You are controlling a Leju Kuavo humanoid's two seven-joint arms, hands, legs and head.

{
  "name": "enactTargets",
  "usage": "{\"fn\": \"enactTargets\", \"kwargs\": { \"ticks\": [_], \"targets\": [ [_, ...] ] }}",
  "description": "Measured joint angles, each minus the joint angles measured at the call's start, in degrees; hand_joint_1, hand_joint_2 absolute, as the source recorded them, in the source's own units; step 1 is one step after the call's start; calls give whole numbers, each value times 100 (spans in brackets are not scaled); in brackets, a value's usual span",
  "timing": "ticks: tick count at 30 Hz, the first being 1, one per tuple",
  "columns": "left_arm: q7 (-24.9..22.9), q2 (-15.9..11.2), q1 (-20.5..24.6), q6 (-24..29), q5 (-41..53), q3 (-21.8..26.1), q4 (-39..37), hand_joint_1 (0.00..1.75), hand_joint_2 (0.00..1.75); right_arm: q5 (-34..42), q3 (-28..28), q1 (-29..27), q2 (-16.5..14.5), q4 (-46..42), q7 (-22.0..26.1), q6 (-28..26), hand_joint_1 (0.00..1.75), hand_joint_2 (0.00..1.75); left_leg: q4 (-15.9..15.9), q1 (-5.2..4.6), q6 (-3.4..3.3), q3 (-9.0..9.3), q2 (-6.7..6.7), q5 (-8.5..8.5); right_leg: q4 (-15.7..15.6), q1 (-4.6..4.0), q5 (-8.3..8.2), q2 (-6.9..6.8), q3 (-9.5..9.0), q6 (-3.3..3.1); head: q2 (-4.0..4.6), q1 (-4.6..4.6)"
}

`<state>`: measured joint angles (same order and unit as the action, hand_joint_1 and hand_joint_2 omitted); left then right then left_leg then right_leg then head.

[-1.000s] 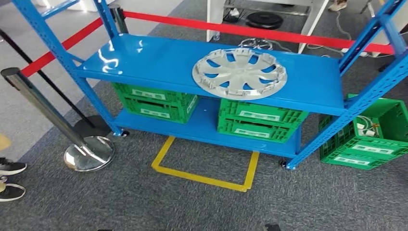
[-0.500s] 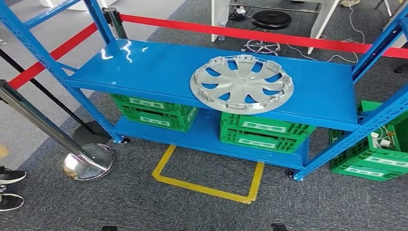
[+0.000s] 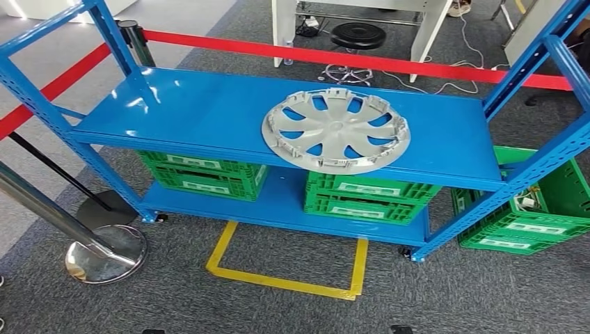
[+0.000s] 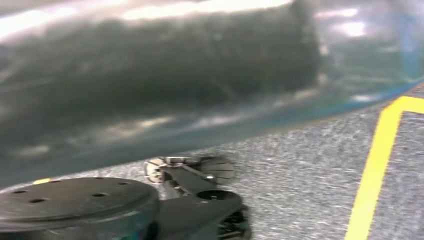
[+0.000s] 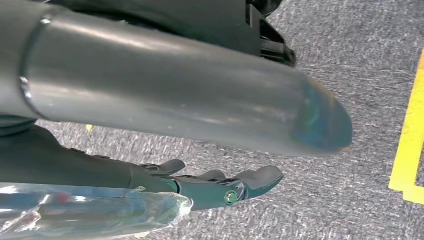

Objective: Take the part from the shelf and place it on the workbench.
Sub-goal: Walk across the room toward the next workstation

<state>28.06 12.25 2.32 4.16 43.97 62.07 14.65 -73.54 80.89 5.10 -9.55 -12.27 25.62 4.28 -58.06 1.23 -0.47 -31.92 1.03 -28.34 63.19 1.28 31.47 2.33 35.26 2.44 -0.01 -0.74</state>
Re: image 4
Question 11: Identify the black robot torso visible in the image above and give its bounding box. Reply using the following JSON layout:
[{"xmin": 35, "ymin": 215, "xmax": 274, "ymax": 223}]
[{"xmin": 0, "ymin": 155, "xmax": 253, "ymax": 240}]

